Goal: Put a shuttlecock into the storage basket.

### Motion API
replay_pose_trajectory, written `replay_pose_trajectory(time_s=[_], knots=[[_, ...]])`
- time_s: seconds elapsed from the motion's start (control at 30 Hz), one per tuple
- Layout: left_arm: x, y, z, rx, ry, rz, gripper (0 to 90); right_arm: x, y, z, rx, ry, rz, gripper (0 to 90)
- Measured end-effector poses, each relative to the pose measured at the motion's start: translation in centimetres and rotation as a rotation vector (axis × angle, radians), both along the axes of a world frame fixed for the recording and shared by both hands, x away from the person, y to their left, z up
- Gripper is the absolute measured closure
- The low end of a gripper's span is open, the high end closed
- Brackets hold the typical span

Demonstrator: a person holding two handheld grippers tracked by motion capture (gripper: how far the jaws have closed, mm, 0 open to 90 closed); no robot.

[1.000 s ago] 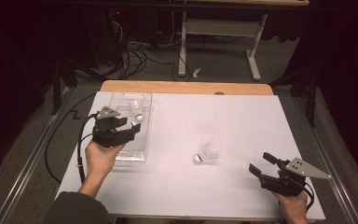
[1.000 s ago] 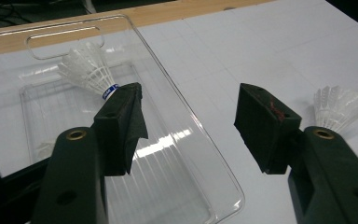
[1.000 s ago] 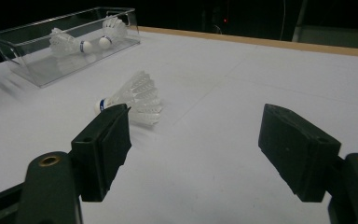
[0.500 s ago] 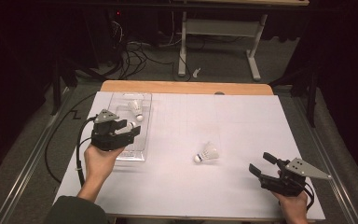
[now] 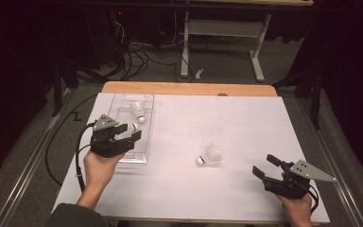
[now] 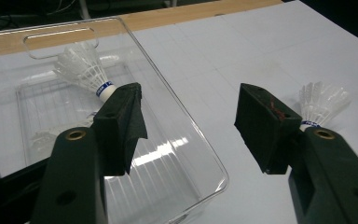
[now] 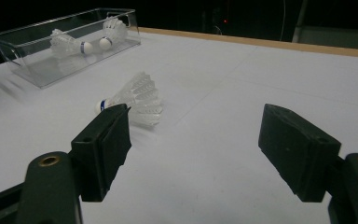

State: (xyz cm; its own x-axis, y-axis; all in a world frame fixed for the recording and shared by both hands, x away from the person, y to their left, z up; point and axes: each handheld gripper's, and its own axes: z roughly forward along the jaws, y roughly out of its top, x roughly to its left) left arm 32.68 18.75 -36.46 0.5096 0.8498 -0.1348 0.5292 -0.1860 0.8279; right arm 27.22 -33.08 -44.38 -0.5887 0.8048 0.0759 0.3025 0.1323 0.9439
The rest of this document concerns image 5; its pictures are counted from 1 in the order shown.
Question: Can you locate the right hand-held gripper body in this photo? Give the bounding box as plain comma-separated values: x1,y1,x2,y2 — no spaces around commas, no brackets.
263,159,337,201

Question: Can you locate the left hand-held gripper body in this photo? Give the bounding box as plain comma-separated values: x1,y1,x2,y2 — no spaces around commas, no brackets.
89,113,136,159

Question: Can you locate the white shuttlecock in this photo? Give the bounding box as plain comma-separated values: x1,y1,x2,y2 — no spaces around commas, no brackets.
196,143,223,166
114,122,139,141
129,100,147,124

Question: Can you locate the clear plastic box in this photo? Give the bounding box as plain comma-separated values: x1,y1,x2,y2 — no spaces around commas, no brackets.
107,93,156,165

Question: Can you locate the person's right hand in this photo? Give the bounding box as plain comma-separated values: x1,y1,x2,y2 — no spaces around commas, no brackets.
275,192,313,227

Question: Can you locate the person's left hand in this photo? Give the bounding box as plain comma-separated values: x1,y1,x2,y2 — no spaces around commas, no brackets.
83,150,126,197

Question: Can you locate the white table cover sheet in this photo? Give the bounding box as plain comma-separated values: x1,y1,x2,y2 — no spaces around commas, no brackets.
50,92,331,225

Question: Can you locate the black metal stand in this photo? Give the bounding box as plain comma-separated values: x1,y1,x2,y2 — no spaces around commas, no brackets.
51,60,79,117
272,67,324,131

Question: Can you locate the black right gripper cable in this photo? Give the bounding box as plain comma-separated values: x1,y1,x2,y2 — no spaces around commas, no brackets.
305,183,320,216

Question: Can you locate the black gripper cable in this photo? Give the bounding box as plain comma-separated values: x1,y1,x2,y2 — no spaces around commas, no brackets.
305,183,320,216
74,122,95,194

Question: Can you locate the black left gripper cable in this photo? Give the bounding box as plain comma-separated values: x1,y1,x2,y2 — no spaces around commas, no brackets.
74,122,95,194

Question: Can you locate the aluminium floor rail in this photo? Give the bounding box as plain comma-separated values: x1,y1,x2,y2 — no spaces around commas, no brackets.
296,97,363,227
0,88,74,227

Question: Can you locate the long black floor cable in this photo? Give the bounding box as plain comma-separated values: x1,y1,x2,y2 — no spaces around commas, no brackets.
44,93,99,187

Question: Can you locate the tangle of floor cables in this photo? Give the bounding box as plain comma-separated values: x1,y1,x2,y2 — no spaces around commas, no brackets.
112,20,183,81

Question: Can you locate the white metal desk frame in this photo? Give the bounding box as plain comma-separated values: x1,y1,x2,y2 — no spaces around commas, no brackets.
180,0,315,83

